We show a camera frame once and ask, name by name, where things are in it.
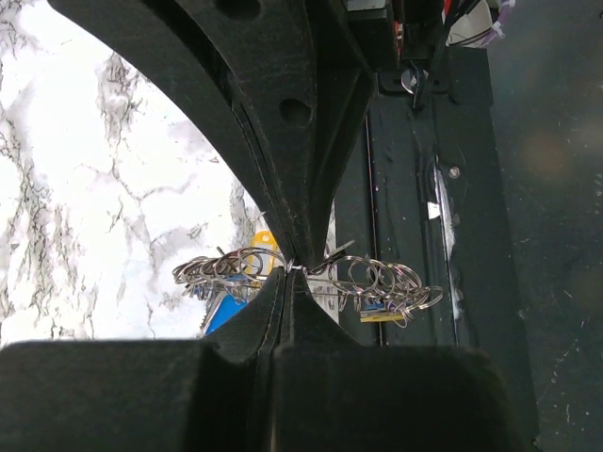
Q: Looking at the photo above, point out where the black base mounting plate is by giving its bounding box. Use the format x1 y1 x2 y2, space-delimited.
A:
334 47 539 450

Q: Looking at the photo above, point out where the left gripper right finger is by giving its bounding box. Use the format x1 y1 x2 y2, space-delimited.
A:
271 271 523 451

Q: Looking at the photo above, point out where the blue key tag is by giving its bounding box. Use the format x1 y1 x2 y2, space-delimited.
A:
360 302 386 316
201 294 249 336

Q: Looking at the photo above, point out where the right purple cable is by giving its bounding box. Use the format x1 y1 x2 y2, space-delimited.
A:
489 0 517 41

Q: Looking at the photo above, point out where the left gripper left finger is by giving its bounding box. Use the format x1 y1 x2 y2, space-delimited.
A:
1 269 286 451

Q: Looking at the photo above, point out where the yellow key tag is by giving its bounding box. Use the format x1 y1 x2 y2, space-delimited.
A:
244 230 280 277

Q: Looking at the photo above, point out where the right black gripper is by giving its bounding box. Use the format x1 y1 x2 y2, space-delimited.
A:
182 1 451 267

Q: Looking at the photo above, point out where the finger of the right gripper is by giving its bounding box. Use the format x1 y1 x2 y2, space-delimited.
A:
51 0 295 260

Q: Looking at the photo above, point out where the metal disc with keyrings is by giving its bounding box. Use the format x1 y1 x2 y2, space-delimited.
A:
172 242 444 328

